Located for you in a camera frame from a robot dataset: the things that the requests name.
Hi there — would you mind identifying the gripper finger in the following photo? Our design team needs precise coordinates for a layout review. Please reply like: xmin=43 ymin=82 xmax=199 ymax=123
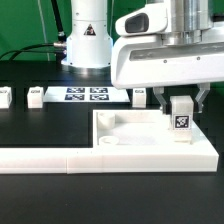
xmin=153 ymin=87 xmax=171 ymax=115
xmin=194 ymin=83 xmax=210 ymax=113

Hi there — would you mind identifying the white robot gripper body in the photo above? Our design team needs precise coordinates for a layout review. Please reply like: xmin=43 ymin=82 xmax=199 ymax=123
xmin=111 ymin=3 xmax=224 ymax=89

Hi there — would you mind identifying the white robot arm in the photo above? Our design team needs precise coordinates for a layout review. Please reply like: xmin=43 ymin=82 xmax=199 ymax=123
xmin=62 ymin=0 xmax=224 ymax=113

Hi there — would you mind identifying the white marker sheet with tags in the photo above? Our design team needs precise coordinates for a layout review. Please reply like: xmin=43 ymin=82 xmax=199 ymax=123
xmin=44 ymin=87 xmax=129 ymax=102

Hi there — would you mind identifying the white L-shaped obstacle fence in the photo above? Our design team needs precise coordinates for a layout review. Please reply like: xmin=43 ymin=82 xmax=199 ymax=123
xmin=0 ymin=146 xmax=219 ymax=174

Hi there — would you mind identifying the black cable bundle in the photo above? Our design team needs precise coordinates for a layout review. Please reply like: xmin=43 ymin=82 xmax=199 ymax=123
xmin=0 ymin=0 xmax=69 ymax=62

